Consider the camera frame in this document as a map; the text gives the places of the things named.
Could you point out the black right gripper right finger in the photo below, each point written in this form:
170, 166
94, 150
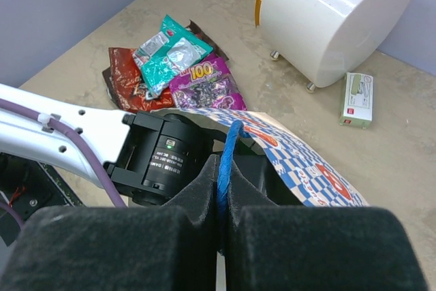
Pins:
272, 247

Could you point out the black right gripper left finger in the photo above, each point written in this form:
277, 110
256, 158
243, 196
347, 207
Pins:
168, 247

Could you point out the blue checkered paper bag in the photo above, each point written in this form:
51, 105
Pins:
300, 169

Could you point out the red Doritos chips bag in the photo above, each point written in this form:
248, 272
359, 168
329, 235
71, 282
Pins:
126, 86

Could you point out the purple Lot 100 gummy bag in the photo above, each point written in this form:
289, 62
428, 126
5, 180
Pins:
208, 84

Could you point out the teal mint candy bag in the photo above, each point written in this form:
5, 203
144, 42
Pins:
171, 51

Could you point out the brown Kettle chips bag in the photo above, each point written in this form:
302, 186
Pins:
192, 27

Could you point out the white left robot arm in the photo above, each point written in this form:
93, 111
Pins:
149, 158

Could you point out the small green white box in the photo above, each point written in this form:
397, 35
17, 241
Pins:
357, 101

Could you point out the white round cabinet orange front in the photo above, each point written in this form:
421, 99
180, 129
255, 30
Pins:
324, 39

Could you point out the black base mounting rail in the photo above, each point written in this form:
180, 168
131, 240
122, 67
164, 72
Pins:
27, 186

